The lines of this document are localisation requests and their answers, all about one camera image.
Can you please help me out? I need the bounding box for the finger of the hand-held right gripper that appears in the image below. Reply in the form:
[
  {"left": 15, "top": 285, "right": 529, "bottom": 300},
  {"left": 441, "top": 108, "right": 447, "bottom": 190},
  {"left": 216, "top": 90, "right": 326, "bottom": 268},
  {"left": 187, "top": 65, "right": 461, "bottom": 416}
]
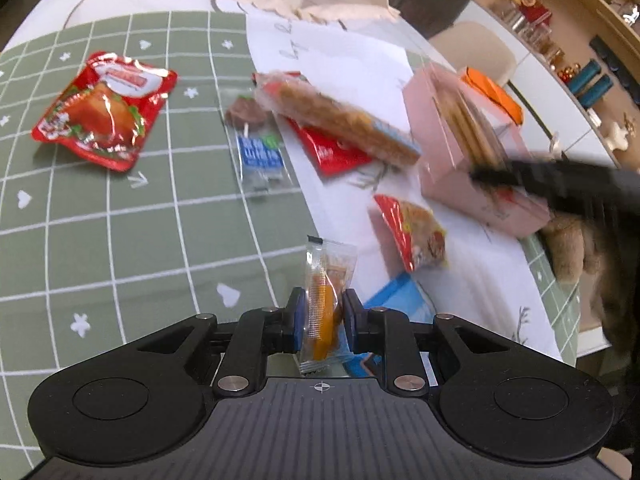
[{"left": 470, "top": 160, "right": 548, "bottom": 200}]

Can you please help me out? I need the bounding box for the light blue snack packet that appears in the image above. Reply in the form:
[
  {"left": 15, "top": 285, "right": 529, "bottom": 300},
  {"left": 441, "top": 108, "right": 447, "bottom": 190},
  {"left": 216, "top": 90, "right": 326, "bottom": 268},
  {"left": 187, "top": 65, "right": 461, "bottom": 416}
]
[{"left": 345, "top": 272, "right": 436, "bottom": 378}]

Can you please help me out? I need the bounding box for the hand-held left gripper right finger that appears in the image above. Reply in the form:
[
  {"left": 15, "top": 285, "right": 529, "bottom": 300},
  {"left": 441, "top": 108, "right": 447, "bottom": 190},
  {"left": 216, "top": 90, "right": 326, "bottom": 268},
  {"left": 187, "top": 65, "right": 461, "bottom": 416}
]
[{"left": 344, "top": 289, "right": 506, "bottom": 396}]

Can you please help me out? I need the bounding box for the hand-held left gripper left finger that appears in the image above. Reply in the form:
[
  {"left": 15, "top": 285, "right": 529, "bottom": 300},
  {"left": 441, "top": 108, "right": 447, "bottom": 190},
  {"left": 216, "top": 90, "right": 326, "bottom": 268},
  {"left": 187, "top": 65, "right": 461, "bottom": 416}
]
[{"left": 136, "top": 287, "right": 307, "bottom": 400}]

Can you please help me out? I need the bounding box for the white paper sheet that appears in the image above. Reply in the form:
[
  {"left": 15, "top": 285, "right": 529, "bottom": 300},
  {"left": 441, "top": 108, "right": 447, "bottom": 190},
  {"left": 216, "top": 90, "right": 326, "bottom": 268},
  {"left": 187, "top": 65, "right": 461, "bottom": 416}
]
[{"left": 245, "top": 10, "right": 566, "bottom": 363}]

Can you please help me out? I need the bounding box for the white figurine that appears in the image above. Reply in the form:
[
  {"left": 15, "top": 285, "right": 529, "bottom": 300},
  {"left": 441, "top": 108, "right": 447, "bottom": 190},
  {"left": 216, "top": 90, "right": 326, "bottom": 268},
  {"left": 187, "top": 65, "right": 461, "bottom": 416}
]
[{"left": 602, "top": 120, "right": 632, "bottom": 152}]

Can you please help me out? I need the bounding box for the green grid tablecloth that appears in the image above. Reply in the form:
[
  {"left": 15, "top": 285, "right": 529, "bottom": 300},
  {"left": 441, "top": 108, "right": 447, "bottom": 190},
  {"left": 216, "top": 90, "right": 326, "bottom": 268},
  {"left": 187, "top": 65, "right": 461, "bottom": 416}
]
[{"left": 0, "top": 10, "right": 581, "bottom": 480}]

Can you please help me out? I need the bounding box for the red decorative figure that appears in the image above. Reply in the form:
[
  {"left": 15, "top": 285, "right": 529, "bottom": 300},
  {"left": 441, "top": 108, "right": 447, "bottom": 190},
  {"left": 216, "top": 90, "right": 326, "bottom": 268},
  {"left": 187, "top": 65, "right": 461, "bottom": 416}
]
[{"left": 510, "top": 0, "right": 552, "bottom": 25}]

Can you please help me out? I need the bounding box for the teal cylinder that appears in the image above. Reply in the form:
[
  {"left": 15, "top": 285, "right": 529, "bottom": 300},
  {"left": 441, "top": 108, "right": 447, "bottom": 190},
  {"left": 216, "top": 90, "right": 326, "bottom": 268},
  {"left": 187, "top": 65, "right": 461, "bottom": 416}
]
[
  {"left": 570, "top": 59, "right": 601, "bottom": 95},
  {"left": 581, "top": 74, "right": 614, "bottom": 110}
]

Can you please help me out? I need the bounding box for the person's right forearm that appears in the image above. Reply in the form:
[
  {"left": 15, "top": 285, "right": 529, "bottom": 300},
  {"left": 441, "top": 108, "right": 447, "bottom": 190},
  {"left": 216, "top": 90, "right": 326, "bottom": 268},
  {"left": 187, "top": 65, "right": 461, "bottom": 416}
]
[{"left": 539, "top": 212, "right": 640, "bottom": 356}]

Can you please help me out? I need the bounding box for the red and yellow snack packet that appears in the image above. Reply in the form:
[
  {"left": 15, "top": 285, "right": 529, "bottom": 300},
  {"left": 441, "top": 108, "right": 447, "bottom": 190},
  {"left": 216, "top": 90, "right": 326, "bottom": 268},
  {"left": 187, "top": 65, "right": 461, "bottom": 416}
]
[{"left": 372, "top": 194, "right": 449, "bottom": 273}]

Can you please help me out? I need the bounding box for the small orange snack packet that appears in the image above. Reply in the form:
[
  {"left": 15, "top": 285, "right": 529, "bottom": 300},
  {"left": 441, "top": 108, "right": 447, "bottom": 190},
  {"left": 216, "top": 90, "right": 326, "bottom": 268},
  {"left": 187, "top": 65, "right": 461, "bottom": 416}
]
[{"left": 298, "top": 236, "right": 358, "bottom": 375}]

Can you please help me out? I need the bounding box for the wooden shelf unit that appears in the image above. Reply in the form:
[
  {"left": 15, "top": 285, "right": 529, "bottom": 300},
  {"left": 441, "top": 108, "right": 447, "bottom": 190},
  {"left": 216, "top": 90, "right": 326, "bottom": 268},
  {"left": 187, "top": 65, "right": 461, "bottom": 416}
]
[{"left": 472, "top": 0, "right": 640, "bottom": 171}]

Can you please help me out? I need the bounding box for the orange cloth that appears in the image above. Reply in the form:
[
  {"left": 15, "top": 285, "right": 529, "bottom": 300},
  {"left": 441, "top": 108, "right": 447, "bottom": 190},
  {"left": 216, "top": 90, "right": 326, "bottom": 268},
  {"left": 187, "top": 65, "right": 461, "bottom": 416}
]
[{"left": 460, "top": 66, "right": 525, "bottom": 126}]

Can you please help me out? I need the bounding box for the long clear cracker packet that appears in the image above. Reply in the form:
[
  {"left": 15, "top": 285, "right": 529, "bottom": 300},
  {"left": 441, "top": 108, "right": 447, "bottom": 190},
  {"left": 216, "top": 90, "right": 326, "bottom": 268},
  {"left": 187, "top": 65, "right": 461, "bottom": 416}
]
[{"left": 254, "top": 71, "right": 422, "bottom": 167}]

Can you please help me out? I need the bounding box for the pink box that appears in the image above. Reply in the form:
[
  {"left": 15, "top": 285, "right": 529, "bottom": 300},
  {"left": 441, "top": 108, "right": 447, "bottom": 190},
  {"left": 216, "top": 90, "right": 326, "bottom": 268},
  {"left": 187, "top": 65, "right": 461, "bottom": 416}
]
[{"left": 402, "top": 64, "right": 553, "bottom": 240}]

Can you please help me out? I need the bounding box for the flat red snack packet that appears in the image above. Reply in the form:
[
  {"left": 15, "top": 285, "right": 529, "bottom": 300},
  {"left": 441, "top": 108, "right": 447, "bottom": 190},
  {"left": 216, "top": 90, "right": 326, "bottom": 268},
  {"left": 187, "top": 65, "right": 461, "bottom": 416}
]
[{"left": 252, "top": 72, "right": 376, "bottom": 178}]

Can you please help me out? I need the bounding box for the tan biscuit packet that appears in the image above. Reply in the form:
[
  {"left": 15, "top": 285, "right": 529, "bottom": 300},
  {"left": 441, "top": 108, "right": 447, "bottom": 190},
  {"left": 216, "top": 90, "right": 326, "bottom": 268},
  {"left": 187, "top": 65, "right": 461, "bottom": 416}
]
[{"left": 432, "top": 80, "right": 506, "bottom": 171}]

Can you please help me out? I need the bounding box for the red chicken snack packet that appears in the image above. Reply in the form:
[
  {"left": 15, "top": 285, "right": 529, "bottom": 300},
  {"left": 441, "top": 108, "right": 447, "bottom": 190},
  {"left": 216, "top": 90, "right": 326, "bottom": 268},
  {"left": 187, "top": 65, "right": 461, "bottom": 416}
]
[{"left": 31, "top": 51, "right": 179, "bottom": 173}]

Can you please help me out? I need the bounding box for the clear blue-label candy packet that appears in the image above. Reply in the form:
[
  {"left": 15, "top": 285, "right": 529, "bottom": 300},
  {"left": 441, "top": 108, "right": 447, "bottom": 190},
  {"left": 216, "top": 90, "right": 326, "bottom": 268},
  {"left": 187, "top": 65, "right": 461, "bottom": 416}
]
[{"left": 222, "top": 92, "right": 301, "bottom": 196}]

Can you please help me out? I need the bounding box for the beige chair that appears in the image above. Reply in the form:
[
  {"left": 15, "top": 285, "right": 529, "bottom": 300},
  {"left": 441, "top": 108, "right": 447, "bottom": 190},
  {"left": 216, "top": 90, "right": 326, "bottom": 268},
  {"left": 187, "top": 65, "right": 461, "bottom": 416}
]
[{"left": 429, "top": 20, "right": 518, "bottom": 86}]

